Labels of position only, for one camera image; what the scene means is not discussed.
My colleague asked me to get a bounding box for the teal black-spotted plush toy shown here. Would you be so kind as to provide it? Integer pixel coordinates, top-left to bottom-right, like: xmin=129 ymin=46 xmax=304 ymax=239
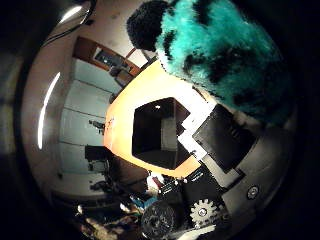
xmin=125 ymin=0 xmax=294 ymax=125

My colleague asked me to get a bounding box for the black open container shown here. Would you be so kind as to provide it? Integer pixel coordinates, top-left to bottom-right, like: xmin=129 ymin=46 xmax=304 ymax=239
xmin=131 ymin=96 xmax=192 ymax=171

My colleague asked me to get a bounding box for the brown wooden cabinet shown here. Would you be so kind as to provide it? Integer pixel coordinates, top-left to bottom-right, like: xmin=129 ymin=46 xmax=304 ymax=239
xmin=72 ymin=35 xmax=143 ymax=78

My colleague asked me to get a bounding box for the long ceiling light strip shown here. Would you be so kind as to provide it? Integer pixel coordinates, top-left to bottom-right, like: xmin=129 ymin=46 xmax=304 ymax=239
xmin=36 ymin=71 xmax=62 ymax=151

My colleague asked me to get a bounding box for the short ceiling light strip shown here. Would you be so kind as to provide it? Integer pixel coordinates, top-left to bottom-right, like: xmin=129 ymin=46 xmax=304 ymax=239
xmin=58 ymin=4 xmax=84 ymax=25

